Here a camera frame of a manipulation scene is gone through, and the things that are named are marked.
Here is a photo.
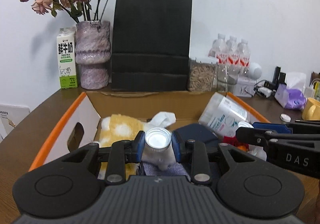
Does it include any white power adapter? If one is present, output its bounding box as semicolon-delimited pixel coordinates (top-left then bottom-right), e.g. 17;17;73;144
257;86;272;98

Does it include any green white milk carton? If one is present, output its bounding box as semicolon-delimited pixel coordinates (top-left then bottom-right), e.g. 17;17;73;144
56;26;78;89

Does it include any clear water bottle red label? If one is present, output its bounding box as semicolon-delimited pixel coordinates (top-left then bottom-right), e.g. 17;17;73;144
209;34;230;64
236;38;251;75
226;36;240;65

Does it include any white round device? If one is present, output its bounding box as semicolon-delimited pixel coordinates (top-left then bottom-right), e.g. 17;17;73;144
246;62;262;79

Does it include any black paper bag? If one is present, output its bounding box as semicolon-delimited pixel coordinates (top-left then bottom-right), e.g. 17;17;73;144
111;0;193;92

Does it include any clear pellet storage container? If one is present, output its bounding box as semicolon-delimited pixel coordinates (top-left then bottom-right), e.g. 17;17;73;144
187;57;218;92

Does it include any iridescent bag with flower ball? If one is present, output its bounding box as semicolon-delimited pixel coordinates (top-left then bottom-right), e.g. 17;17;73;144
247;145;268;161

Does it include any yellow mug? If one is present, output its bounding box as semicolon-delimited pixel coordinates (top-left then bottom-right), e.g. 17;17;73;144
301;97;320;121

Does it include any white plastic container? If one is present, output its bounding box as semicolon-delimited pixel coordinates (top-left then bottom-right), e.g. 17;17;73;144
199;92;252;137

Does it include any white tissue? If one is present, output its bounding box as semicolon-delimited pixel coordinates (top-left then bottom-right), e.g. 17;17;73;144
147;111;176;131

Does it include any purple tissue pack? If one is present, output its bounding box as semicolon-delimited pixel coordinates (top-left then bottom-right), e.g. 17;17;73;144
274;72;307;110

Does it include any clear drinking glass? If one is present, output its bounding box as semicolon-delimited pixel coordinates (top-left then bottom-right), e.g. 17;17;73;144
216;63;239;92

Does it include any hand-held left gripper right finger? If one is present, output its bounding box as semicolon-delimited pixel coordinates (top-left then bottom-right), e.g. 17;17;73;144
171;130;262;184

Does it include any purple marbled vase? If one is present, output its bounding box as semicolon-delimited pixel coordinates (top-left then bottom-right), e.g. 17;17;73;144
75;20;112;90

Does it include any white printed box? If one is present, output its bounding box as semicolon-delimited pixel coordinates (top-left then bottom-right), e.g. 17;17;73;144
0;104;31;143

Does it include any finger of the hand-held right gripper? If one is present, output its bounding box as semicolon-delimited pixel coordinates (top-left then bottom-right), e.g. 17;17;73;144
252;120;320;137
236;126;320;149

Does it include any purple drawstring pouch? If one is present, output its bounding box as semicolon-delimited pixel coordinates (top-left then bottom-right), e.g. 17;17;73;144
141;161;188;177

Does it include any dark blue case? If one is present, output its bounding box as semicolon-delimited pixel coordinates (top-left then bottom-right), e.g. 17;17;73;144
172;124;222;149

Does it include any red cardboard box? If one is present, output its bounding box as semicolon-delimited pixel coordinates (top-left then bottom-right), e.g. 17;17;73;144
28;90;272;177

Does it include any yellow plush toy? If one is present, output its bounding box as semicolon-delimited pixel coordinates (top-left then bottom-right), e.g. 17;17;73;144
97;113;175;179

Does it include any white tin box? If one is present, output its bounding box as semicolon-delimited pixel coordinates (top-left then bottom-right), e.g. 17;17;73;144
236;77;256;97

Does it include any red artificial rose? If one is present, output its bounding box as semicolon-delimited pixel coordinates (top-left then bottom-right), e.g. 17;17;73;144
222;135;248;152

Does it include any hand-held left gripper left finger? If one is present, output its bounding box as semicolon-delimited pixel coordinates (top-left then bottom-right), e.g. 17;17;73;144
59;130;146;184

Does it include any brown wooden desktop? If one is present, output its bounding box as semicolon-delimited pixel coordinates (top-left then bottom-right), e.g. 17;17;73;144
0;85;320;214

